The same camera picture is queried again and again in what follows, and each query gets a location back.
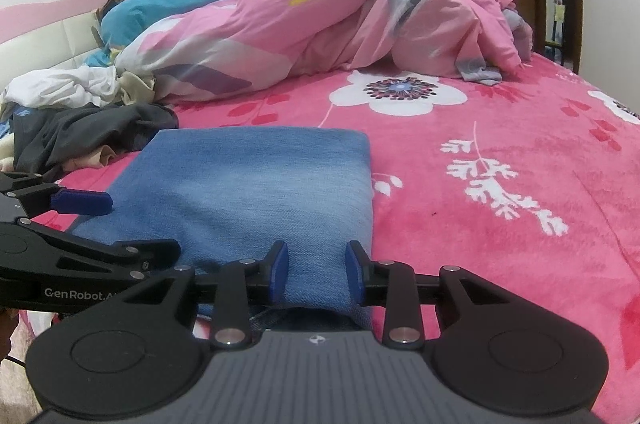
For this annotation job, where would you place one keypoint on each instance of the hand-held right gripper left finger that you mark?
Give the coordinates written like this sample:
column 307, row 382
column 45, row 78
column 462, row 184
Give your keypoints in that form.
column 280, row 274

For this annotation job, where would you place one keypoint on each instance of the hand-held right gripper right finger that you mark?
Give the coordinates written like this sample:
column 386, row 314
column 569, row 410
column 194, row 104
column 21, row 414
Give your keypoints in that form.
column 354, row 274

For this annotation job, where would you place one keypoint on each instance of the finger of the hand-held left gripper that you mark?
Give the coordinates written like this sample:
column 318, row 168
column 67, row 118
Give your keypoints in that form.
column 85, row 202
column 100, row 256

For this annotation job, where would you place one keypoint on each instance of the cream fleece garment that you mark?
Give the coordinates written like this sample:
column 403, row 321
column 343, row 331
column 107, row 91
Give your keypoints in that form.
column 7, row 156

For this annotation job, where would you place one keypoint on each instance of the white garment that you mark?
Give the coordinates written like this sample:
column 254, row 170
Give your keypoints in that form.
column 60, row 86

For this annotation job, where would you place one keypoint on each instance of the blue denim jeans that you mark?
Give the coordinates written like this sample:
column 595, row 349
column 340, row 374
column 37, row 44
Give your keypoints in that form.
column 240, row 189

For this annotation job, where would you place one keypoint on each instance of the white padded headboard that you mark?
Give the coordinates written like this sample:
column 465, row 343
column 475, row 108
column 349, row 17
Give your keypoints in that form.
column 45, row 49

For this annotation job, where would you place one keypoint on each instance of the pink carrot print quilt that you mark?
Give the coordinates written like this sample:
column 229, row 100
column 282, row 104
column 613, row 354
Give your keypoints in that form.
column 350, row 4

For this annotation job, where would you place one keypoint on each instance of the tan garment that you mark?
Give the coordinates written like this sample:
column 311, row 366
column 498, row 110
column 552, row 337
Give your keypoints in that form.
column 92, row 159

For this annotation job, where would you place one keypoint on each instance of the beige garment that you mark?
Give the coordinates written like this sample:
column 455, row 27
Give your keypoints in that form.
column 135, row 89

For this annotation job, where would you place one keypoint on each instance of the pink floral bed sheet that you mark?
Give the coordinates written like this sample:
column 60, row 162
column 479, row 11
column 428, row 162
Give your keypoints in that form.
column 500, row 154

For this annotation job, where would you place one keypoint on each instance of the dark grey garment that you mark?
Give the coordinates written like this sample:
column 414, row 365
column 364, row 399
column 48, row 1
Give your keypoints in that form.
column 85, row 129

